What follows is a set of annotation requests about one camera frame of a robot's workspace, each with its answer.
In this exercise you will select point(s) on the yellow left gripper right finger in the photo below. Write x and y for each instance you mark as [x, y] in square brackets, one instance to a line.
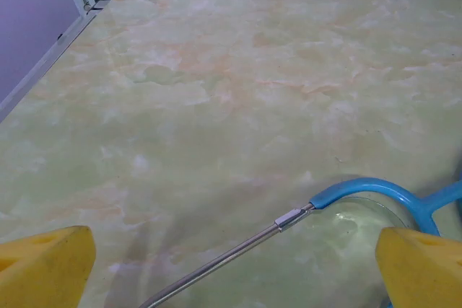
[422, 268]

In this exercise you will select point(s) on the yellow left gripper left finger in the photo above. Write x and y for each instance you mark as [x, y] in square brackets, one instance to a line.
[43, 264]

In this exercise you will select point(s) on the blue stethoscope with metal tubes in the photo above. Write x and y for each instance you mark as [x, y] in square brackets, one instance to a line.
[379, 187]

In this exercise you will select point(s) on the aluminium side rail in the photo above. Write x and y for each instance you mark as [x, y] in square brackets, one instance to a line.
[43, 62]

